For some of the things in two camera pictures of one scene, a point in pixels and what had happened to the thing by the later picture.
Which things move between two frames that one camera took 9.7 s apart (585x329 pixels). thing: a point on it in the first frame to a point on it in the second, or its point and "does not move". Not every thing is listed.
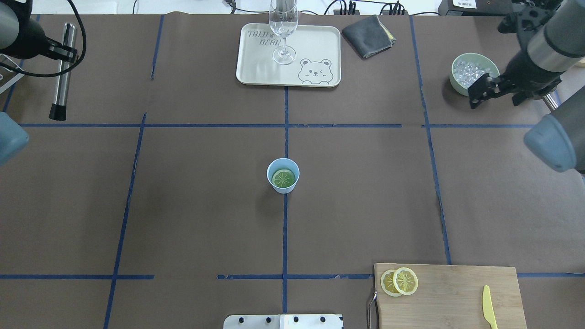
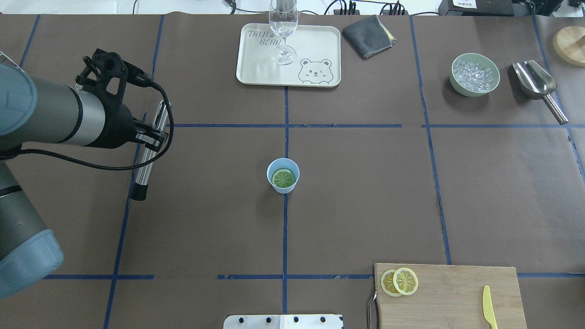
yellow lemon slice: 283,178 does not move
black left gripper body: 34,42 to 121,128
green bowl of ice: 466,69 does not move
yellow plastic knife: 487,306 does not move
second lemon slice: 405,281 does not move
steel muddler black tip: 58,109 to 139,189
